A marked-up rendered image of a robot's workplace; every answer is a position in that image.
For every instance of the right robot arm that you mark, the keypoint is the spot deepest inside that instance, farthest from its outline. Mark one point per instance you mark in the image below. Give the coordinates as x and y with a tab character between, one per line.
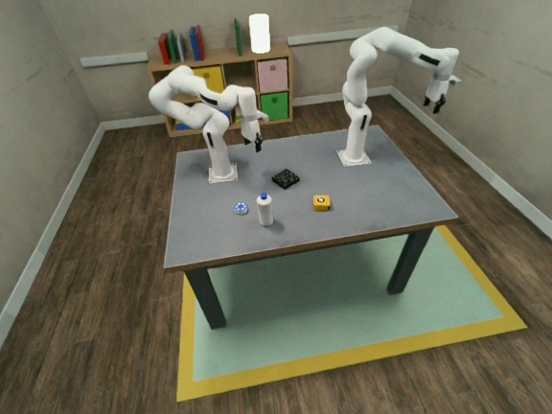
184	80

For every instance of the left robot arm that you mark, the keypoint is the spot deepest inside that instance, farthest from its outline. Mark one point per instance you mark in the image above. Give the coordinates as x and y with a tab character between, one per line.
355	89

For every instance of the white plastic bottle with blue cap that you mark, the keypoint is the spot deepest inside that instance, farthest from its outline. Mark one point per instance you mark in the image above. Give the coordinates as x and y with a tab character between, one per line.
265	209

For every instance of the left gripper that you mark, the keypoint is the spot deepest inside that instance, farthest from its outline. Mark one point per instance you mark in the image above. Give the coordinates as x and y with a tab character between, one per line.
436	90

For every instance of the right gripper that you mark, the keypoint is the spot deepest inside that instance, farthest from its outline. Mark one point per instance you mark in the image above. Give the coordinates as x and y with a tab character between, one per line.
250	131

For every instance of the black knob box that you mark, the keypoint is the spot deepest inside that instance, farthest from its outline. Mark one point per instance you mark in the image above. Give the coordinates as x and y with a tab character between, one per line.
285	178

